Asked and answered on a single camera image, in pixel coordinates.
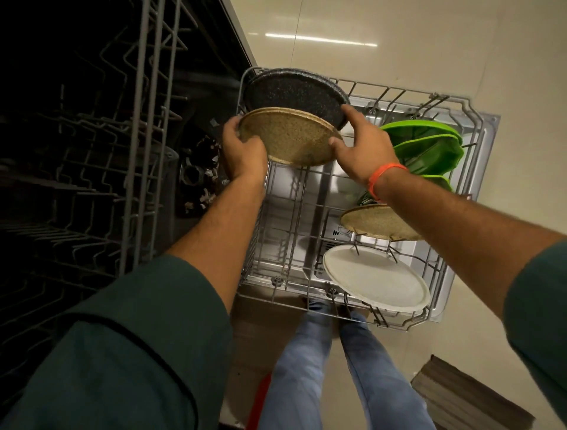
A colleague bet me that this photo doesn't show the round green plate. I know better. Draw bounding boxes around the round green plate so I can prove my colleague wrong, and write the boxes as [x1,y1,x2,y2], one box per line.
[379,119,464,148]

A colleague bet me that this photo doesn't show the red plastic bucket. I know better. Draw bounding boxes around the red plastic bucket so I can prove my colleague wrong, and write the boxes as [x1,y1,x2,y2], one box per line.
[245,373,272,430]

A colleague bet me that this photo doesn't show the white paper scraps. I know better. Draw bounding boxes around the white paper scraps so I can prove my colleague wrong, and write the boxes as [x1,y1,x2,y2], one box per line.
[183,116,232,214]

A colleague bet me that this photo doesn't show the striped brown floor mat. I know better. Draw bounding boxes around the striped brown floor mat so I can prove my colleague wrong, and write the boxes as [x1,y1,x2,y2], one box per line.
[410,354,537,430]

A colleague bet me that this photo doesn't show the white plate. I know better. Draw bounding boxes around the white plate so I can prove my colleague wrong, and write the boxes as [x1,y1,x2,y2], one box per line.
[322,244,432,314]

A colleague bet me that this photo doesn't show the silver dishwasher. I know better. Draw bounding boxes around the silver dishwasher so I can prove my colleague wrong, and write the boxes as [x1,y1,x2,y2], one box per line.
[0,0,502,426]

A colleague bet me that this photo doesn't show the orange thread wristband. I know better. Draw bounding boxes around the orange thread wristband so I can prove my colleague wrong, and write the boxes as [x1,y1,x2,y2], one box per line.
[367,162,410,202]

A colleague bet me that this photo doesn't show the tan speckled plate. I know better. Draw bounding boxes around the tan speckled plate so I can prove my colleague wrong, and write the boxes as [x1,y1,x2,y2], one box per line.
[340,203,425,243]
[237,106,344,168]

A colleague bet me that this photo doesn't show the person's left hand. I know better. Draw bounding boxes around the person's left hand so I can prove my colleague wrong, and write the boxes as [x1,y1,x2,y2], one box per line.
[220,116,270,185]

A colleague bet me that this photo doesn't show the person's right hand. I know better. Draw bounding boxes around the person's right hand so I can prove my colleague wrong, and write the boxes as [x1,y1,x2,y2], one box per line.
[328,104,402,190]

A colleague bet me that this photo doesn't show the person's right forearm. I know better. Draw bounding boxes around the person's right forearm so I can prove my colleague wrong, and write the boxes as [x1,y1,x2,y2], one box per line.
[375,167,567,321]

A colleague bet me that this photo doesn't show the wire dish rack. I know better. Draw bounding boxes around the wire dish rack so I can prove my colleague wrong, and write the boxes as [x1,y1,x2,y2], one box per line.
[236,66,484,333]
[0,0,201,399]

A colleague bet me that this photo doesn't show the person's left forearm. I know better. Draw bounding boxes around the person's left forearm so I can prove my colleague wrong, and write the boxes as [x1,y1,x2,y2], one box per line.
[165,174,268,316]

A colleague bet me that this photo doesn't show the grey speckled plate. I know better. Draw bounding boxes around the grey speckled plate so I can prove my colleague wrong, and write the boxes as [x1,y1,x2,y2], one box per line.
[242,67,352,132]

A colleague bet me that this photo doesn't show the green shirt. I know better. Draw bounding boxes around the green shirt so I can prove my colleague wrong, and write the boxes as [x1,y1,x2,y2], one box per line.
[0,239,567,430]

